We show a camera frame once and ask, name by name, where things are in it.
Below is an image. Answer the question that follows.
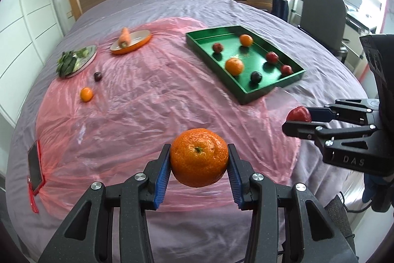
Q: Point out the rough-skinned orange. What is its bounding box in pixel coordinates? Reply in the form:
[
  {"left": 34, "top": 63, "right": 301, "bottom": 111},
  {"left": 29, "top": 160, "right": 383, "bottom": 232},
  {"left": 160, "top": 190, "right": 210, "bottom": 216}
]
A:
[{"left": 170, "top": 128, "right": 229, "bottom": 188}]

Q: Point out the green tray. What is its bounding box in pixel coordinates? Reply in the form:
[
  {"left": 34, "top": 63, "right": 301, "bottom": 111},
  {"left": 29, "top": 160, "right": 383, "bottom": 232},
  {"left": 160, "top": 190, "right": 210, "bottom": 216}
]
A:
[{"left": 185, "top": 25, "right": 306, "bottom": 106}]

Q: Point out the carrot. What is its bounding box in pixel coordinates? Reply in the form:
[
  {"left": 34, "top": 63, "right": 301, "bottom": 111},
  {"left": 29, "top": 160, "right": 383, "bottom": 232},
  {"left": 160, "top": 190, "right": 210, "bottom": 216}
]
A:
[{"left": 118, "top": 28, "right": 131, "bottom": 48}]

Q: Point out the large smooth orange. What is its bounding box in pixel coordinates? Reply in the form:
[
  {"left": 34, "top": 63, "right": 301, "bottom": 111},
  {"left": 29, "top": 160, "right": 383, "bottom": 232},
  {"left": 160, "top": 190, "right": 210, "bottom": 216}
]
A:
[{"left": 225, "top": 57, "right": 245, "bottom": 76}]

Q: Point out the smartphone in red case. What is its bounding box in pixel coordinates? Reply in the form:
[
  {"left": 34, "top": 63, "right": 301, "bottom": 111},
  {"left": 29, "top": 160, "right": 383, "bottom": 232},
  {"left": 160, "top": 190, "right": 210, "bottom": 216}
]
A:
[{"left": 26, "top": 140, "right": 47, "bottom": 214}]

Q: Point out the dark hanging cloth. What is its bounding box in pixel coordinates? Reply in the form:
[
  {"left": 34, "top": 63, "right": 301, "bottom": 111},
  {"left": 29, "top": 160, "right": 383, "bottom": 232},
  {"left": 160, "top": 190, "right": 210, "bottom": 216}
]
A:
[{"left": 272, "top": 0, "right": 290, "bottom": 21}]

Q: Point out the grey office chair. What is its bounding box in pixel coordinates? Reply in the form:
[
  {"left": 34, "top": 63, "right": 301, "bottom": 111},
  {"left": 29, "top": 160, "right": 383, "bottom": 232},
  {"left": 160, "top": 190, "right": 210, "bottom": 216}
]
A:
[{"left": 297, "top": 0, "right": 348, "bottom": 55}]

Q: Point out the large bok choy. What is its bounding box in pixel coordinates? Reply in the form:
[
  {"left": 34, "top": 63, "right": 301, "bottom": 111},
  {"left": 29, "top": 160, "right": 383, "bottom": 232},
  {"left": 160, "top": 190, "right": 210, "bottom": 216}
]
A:
[{"left": 56, "top": 50, "right": 78, "bottom": 77}]

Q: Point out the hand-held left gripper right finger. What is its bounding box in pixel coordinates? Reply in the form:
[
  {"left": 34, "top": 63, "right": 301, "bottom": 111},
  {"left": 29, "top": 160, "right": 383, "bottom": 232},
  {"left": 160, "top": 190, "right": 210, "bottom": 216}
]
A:
[{"left": 227, "top": 143, "right": 359, "bottom": 263}]

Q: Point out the pink plastic sheet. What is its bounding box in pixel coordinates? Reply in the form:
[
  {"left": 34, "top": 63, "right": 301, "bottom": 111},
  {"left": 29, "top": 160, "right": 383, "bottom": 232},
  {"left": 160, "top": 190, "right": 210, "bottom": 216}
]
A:
[{"left": 35, "top": 17, "right": 302, "bottom": 214}]

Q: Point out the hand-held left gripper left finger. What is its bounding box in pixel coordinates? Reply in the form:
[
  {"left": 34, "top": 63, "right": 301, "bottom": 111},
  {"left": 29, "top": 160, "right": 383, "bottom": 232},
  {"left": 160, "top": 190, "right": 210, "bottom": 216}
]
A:
[{"left": 37, "top": 143, "right": 172, "bottom": 263}]

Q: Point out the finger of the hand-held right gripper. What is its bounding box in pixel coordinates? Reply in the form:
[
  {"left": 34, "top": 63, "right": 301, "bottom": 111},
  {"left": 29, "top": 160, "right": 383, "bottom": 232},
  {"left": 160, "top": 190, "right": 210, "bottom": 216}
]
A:
[
  {"left": 282, "top": 121, "right": 378, "bottom": 149},
  {"left": 308, "top": 98, "right": 381, "bottom": 125}
]

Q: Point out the black cable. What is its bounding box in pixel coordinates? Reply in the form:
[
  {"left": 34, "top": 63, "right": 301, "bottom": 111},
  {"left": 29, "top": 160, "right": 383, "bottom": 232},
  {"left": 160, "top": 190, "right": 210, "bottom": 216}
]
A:
[{"left": 338, "top": 192, "right": 371, "bottom": 215}]

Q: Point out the person's right hand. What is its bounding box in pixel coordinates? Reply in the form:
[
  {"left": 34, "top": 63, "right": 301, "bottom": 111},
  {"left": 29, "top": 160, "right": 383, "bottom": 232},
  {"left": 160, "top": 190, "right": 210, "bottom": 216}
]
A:
[{"left": 362, "top": 174, "right": 394, "bottom": 212}]

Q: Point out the oval patterned plate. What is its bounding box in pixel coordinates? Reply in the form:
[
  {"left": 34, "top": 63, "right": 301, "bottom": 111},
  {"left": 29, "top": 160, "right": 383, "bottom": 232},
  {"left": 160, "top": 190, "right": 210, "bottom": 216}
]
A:
[{"left": 58, "top": 44, "right": 98, "bottom": 79}]

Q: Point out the white wardrobe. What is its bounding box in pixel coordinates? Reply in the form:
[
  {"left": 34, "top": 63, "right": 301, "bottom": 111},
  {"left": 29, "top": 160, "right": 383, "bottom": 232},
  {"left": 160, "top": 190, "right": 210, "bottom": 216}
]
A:
[{"left": 0, "top": 0, "right": 66, "bottom": 128}]

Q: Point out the orange round plate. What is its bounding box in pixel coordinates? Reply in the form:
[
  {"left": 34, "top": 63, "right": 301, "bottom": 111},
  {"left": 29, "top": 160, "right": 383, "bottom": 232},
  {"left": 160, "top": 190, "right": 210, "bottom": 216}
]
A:
[{"left": 110, "top": 30, "right": 152, "bottom": 55}]

